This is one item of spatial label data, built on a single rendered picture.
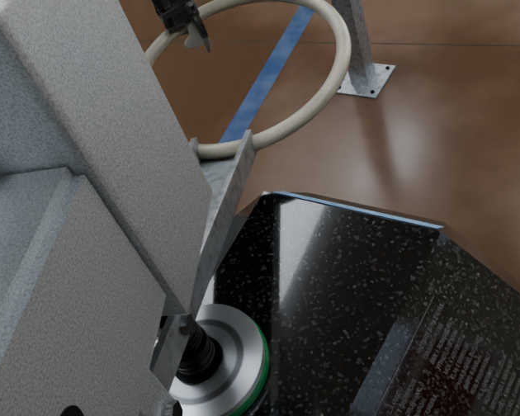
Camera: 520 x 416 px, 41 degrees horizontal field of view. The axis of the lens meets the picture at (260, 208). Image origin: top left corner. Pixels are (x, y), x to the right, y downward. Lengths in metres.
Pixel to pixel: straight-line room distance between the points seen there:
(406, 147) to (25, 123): 2.08
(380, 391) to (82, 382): 0.56
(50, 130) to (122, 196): 0.11
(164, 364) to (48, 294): 0.31
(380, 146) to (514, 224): 0.60
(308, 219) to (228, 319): 0.25
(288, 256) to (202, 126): 1.81
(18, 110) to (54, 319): 0.18
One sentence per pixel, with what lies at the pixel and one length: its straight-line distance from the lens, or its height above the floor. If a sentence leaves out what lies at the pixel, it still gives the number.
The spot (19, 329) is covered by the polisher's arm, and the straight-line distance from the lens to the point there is 0.55.
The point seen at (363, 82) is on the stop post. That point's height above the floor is 0.02.
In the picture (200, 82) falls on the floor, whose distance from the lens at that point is 3.23.
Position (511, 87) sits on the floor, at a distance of 2.78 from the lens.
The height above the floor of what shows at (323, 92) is 0.97.
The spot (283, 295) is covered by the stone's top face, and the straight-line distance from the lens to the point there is 1.17.
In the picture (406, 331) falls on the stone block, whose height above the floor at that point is 0.85.
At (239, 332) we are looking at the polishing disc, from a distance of 1.12.
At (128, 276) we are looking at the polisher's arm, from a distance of 0.70.
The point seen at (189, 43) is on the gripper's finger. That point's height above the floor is 0.95.
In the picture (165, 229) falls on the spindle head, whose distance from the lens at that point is 0.77.
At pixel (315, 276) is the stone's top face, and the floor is 0.87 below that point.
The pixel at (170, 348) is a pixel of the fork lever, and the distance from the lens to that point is 0.88.
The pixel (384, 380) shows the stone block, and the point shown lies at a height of 0.85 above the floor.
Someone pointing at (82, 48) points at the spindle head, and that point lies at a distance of 0.67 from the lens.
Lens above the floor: 1.80
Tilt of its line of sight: 45 degrees down
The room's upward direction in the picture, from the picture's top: 23 degrees counter-clockwise
